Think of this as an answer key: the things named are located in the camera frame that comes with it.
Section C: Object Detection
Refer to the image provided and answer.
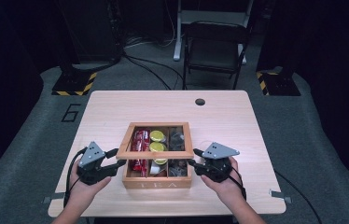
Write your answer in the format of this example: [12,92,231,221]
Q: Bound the black yellow striped stand base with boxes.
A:
[51,70,98,96]
[256,65,301,97]

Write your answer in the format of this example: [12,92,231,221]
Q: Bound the thin black floor cable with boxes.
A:
[274,170,324,224]

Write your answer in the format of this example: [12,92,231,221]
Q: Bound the black cabinet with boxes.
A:
[60,0,124,63]

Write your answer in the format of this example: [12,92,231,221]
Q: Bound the left hand-held gripper cable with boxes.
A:
[63,147,89,208]

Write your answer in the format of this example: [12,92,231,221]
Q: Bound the white floor cables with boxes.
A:
[125,6,177,49]

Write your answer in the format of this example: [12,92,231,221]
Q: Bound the hand-held gripper cable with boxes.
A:
[225,169,247,201]
[63,147,89,208]

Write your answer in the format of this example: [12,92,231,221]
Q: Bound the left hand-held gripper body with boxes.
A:
[76,141,111,187]

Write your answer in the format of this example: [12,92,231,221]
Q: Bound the wooden tea box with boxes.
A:
[121,122,193,189]

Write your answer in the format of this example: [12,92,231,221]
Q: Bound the bundle of red tea packets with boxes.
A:
[131,130,151,152]
[132,159,149,173]

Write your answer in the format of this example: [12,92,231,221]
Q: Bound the black folding chair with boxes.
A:
[182,21,251,91]

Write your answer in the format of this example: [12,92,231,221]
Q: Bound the white desk frame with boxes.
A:
[173,0,255,65]

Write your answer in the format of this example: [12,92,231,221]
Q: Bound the grey table bracket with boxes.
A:
[269,189,292,204]
[42,191,66,204]

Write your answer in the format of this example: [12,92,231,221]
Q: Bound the right hand-held gripper cable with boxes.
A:
[225,169,247,201]

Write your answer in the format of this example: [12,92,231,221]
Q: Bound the person's right hand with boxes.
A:
[201,156,245,207]

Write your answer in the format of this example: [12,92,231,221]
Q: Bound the wooden framed glass box lid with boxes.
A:
[116,121,195,161]

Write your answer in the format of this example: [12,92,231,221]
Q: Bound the person's left hand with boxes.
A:
[68,161,112,206]

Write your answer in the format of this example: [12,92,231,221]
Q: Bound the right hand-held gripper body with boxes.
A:
[201,142,241,184]

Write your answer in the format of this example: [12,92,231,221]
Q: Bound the bundle of black tea packets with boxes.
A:
[167,159,188,177]
[168,127,186,152]

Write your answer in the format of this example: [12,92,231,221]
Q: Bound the white capsule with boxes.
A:
[149,162,164,175]

